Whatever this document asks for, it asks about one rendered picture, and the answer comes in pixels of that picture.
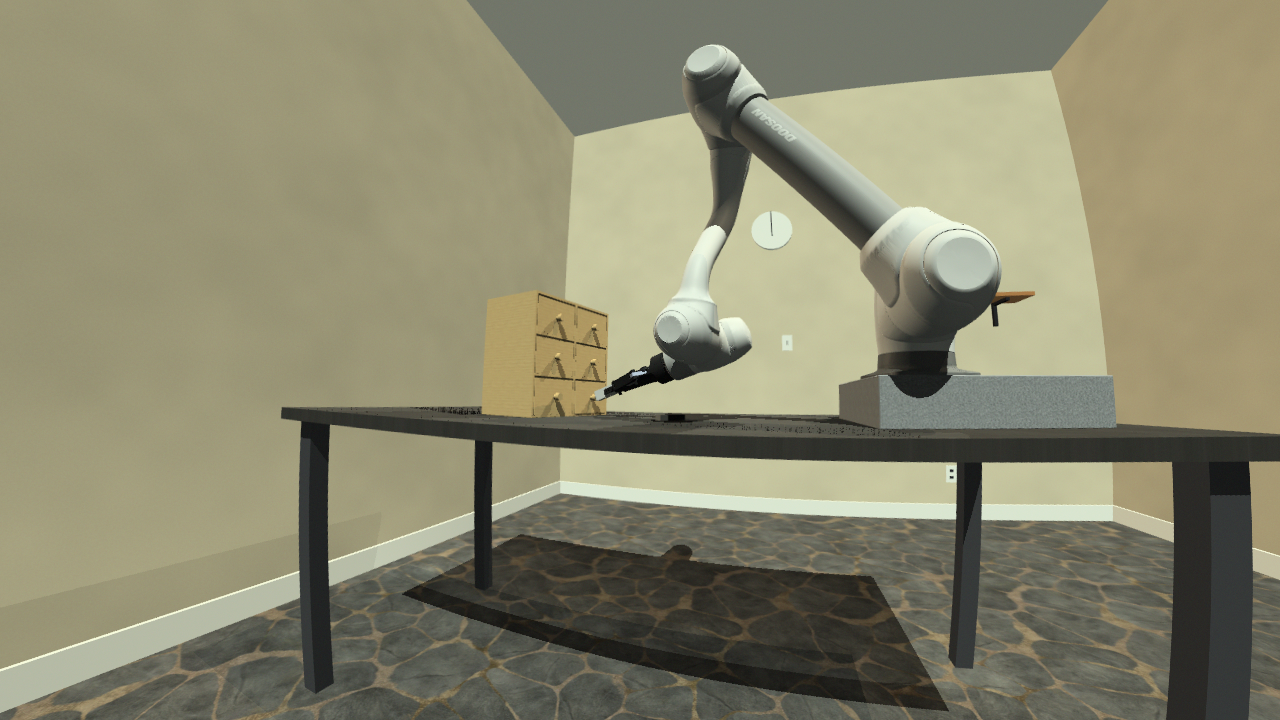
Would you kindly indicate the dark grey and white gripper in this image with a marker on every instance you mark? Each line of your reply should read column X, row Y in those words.
column 645, row 375

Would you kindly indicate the tan wooden chest of drawers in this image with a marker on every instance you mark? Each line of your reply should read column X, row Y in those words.
column 509, row 355

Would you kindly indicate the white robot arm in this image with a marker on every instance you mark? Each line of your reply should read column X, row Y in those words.
column 933, row 284

